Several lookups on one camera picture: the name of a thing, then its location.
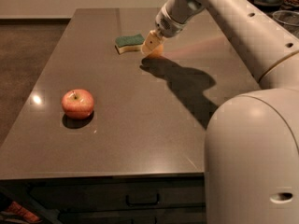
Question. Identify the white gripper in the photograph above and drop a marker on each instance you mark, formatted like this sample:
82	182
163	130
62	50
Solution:
169	28

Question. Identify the orange fruit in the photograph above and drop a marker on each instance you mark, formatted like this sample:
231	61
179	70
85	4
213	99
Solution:
157	52

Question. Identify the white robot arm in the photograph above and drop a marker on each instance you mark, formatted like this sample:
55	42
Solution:
252	140

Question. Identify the green and yellow sponge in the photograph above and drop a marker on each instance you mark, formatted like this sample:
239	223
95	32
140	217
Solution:
129	43

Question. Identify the red apple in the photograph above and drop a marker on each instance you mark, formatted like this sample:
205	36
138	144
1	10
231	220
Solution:
78	104

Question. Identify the glass jar with black lid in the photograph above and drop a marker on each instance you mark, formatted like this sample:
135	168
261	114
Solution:
267	5

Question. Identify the lower dark cabinet drawer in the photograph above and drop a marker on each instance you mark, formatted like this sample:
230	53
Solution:
189	215

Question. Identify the orange object on floor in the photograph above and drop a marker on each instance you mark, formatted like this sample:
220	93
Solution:
18	210

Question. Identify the dark cabinet drawer with handle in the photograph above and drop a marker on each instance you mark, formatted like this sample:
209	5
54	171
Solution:
128	194

